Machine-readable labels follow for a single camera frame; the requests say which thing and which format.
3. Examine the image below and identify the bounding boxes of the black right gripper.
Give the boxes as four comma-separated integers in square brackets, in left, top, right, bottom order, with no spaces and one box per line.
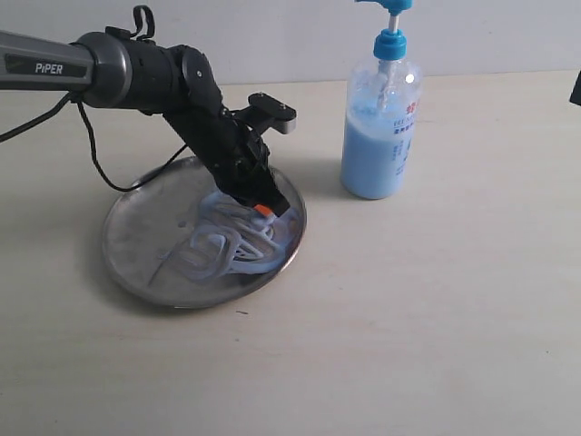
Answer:
[569,72,581,106]

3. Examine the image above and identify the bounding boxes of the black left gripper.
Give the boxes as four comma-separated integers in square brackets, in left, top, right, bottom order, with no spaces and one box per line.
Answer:
[199,122,291,227]

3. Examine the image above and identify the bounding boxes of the blue pump lotion bottle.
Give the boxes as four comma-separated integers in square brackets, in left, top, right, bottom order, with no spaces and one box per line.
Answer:
[340,1,423,200]

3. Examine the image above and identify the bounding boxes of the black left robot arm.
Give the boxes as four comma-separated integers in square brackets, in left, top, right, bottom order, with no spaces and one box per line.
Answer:
[1,28,296,216]

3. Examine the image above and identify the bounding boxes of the blue soap smear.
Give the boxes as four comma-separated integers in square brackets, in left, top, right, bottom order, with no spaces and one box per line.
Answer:
[159,191,300,283]

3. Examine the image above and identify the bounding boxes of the round stainless steel plate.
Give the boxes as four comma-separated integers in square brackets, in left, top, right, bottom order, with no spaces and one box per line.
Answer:
[102,156,307,309]

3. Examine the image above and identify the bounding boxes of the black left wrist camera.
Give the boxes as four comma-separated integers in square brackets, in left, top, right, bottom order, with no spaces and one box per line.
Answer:
[235,92,297,135]

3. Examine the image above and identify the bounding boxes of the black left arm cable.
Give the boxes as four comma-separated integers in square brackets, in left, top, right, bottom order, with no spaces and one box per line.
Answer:
[0,93,192,193]

